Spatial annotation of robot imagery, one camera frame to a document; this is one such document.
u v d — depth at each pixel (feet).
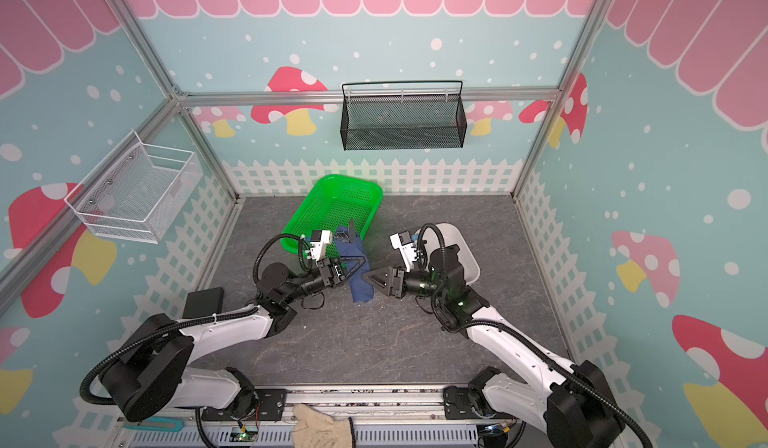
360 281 2.27
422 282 2.08
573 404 1.30
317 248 2.32
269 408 2.44
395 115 3.12
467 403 2.43
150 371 1.40
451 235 3.32
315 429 2.34
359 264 2.29
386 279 2.08
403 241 2.16
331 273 2.18
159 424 2.37
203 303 3.03
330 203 3.83
